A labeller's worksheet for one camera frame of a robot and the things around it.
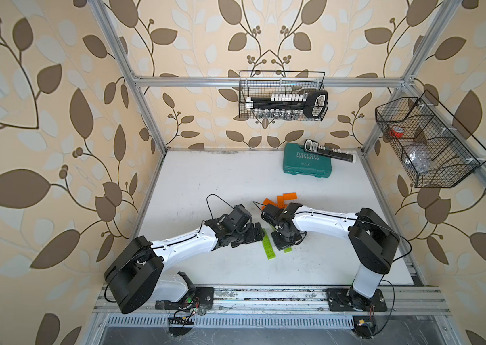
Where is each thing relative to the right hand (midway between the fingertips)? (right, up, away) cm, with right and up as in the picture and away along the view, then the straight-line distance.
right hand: (282, 244), depth 86 cm
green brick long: (+2, -2, -2) cm, 3 cm away
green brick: (-7, +5, -9) cm, 13 cm away
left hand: (-11, +5, -3) cm, 13 cm away
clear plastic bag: (+43, +34, -16) cm, 57 cm away
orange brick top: (+6, +18, +16) cm, 24 cm away
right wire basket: (+51, +36, -14) cm, 64 cm away
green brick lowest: (-6, -2, -2) cm, 6 cm away
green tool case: (+11, +35, +24) cm, 44 cm away
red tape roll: (+43, +45, -6) cm, 62 cm away
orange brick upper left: (-5, +16, +13) cm, 21 cm away
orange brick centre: (+1, +15, +13) cm, 20 cm away
